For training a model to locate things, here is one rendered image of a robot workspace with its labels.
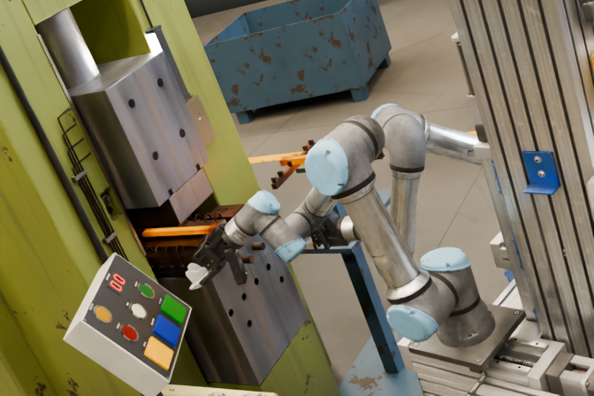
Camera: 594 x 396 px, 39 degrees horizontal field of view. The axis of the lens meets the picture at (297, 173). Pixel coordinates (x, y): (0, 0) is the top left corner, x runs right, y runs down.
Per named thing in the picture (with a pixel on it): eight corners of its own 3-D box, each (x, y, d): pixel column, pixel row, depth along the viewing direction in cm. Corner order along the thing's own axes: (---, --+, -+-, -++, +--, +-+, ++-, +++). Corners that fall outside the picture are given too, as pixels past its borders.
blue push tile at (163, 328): (181, 329, 232) (159, 313, 231) (175, 345, 226) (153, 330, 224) (177, 333, 233) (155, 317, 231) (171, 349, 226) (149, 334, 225)
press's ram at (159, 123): (224, 148, 287) (178, 39, 272) (159, 207, 259) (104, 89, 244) (134, 158, 311) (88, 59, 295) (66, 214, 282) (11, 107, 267)
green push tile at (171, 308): (187, 309, 241) (166, 293, 240) (182, 324, 235) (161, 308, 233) (183, 313, 242) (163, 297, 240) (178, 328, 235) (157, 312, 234)
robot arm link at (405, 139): (438, 124, 220) (424, 293, 236) (422, 113, 230) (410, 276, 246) (396, 125, 218) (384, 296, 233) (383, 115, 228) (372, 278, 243)
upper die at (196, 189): (213, 192, 281) (202, 167, 277) (180, 224, 266) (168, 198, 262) (123, 199, 304) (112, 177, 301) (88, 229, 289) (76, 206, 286)
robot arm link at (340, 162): (467, 310, 203) (363, 114, 190) (436, 349, 193) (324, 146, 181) (429, 312, 212) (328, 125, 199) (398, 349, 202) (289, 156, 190)
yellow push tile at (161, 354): (174, 351, 223) (151, 335, 222) (168, 368, 217) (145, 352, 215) (170, 355, 224) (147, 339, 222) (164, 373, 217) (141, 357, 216)
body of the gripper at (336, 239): (312, 250, 258) (346, 249, 251) (302, 227, 254) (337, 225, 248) (323, 237, 263) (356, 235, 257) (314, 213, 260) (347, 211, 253)
